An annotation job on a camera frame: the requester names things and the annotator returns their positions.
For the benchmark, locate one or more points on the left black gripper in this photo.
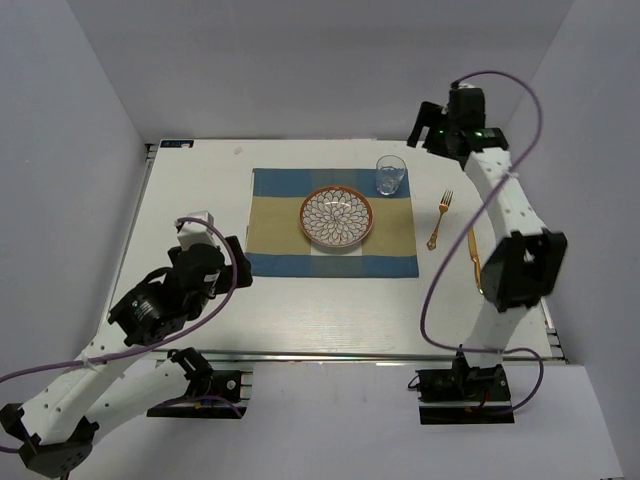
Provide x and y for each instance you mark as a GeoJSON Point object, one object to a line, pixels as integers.
{"type": "Point", "coordinates": [246, 277]}

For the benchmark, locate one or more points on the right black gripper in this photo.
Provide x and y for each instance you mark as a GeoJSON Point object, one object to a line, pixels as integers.
{"type": "Point", "coordinates": [428, 114]}

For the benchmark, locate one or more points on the clear drinking glass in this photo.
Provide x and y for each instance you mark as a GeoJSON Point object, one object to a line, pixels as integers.
{"type": "Point", "coordinates": [390, 171]}

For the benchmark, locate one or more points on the blue beige checked placemat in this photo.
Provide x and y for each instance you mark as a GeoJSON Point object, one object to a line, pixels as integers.
{"type": "Point", "coordinates": [277, 247]}

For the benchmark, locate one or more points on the gold fork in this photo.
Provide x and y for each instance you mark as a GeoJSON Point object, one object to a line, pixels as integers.
{"type": "Point", "coordinates": [443, 208]}

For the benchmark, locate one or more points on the orange floral patterned plate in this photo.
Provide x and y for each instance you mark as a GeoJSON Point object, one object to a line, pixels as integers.
{"type": "Point", "coordinates": [336, 217]}

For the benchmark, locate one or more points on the gold knife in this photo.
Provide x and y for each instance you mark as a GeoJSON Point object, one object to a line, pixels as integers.
{"type": "Point", "coordinates": [474, 255]}

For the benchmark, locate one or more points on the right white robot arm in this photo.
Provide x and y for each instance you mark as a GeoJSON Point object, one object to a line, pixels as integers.
{"type": "Point", "coordinates": [525, 263]}

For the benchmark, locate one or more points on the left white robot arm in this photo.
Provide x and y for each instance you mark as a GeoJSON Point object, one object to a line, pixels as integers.
{"type": "Point", "coordinates": [59, 427]}

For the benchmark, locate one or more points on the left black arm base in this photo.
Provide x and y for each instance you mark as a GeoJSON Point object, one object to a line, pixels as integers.
{"type": "Point", "coordinates": [226, 397]}

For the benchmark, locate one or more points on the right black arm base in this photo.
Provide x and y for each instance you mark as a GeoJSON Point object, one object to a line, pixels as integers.
{"type": "Point", "coordinates": [441, 401]}

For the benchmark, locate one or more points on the left blue corner label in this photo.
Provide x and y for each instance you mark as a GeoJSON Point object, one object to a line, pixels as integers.
{"type": "Point", "coordinates": [177, 144]}

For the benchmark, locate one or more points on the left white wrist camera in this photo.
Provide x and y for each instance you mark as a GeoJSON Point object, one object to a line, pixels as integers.
{"type": "Point", "coordinates": [193, 233]}

